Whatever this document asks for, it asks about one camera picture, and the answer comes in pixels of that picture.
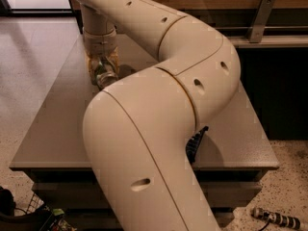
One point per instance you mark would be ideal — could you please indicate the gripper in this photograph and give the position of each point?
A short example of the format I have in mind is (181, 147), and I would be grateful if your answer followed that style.
(100, 42)

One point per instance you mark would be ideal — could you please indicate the green metal can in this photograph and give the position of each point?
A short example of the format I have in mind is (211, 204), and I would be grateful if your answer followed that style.
(105, 74)

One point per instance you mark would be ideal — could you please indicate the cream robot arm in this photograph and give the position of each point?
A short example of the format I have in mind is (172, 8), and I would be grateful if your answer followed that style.
(135, 130)

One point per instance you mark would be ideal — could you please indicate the dark blue snack packet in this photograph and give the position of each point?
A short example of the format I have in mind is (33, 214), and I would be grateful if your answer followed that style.
(193, 144)

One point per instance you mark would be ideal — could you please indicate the grey drawer cabinet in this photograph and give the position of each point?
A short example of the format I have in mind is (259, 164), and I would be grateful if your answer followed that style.
(53, 150)

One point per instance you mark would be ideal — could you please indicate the right metal bracket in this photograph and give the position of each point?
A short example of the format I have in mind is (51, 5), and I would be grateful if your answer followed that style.
(258, 25)

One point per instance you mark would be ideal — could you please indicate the black white striped cable plug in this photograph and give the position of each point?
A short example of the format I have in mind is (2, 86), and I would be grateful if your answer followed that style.
(278, 219)

